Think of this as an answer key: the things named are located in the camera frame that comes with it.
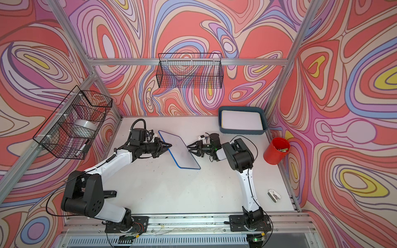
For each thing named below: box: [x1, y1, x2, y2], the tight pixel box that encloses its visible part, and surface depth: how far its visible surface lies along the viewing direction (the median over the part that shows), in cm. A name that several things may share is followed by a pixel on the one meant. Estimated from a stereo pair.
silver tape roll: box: [73, 119, 98, 134], surface depth 73 cm
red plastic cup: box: [263, 136, 291, 165], surface depth 88 cm
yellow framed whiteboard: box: [220, 110, 265, 131], surface depth 116 cm
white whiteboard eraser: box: [267, 189, 282, 204], surface depth 82 cm
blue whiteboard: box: [158, 130, 202, 170], surface depth 100 cm
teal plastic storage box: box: [218, 105, 269, 135], surface depth 117 cm
